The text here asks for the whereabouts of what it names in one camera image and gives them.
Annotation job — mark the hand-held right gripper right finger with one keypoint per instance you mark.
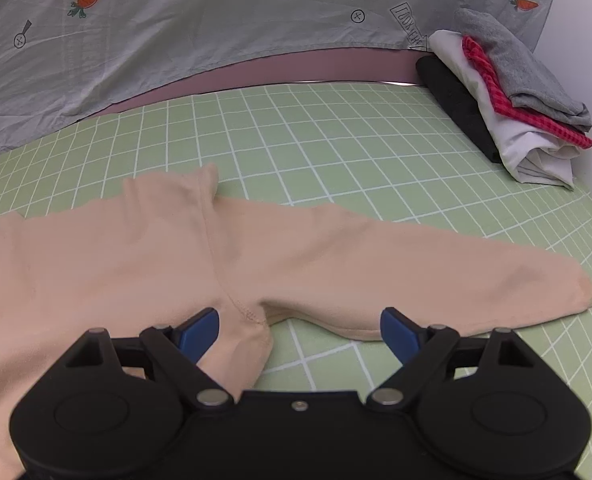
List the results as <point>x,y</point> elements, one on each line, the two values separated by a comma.
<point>397,334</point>

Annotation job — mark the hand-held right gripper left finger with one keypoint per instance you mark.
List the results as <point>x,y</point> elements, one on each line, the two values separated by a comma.
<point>202,332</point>

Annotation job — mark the beige long-sleeve shirt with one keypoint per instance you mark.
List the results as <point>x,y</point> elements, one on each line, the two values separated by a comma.
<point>126,260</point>

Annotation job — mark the stack of folded clothes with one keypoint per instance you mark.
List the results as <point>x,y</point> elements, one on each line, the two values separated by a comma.
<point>518,146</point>

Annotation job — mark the green grid mat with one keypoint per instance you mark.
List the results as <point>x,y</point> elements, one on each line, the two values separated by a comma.
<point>351,160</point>

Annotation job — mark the black folded garment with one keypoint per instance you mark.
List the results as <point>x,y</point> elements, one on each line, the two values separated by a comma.
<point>451,95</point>

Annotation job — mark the red striped folded garment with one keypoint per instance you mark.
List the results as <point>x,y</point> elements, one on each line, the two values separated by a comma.
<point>496,94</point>

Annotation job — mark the pink mattress edge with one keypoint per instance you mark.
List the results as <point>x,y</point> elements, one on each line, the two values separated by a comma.
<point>276,67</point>

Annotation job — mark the grey folded garment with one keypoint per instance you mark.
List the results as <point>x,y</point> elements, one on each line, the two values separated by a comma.
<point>516,60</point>

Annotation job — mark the grey carrot-print bed sheet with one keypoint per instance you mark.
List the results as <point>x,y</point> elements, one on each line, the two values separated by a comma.
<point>201,20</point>

